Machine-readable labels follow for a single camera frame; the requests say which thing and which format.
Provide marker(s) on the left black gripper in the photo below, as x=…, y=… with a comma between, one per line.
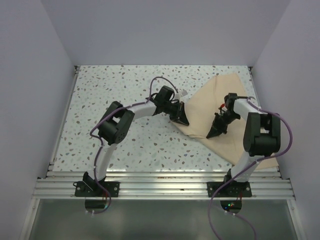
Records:
x=177, y=117

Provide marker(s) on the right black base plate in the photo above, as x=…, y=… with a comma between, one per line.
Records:
x=232, y=190

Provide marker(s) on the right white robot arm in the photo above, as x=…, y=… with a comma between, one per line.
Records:
x=261, y=139

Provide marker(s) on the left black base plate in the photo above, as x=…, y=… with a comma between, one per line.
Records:
x=82, y=190

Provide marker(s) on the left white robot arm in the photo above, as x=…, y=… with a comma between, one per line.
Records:
x=116, y=122

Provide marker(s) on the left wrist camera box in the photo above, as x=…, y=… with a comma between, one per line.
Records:
x=182, y=93

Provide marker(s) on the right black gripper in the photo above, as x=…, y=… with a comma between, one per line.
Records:
x=216, y=128

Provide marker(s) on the aluminium mounting rail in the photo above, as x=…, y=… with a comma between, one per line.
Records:
x=264, y=185

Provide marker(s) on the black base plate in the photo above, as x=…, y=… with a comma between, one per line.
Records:
x=82, y=190
x=232, y=190

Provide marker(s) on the beige surgical cloth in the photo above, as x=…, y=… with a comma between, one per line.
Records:
x=200, y=110

